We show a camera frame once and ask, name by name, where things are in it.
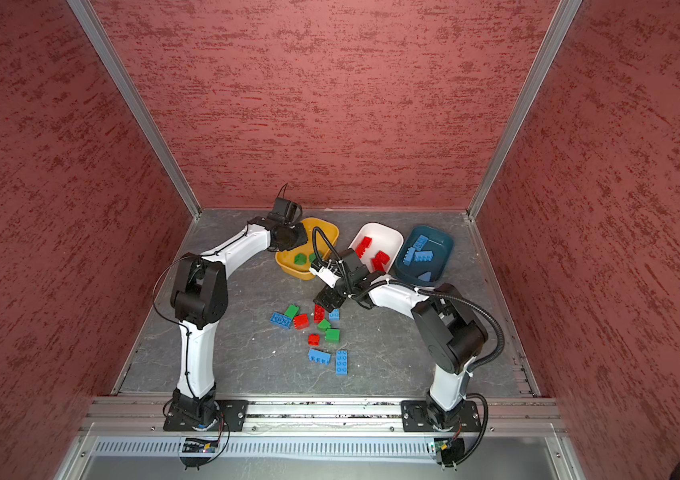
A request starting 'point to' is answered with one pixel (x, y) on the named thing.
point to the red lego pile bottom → (301, 322)
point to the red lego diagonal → (360, 250)
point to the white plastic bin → (386, 238)
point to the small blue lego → (334, 315)
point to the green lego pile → (292, 311)
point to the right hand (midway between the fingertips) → (323, 295)
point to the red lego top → (382, 252)
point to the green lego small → (324, 325)
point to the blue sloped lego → (426, 276)
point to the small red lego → (313, 340)
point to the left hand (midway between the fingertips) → (304, 242)
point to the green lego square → (332, 336)
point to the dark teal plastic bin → (440, 243)
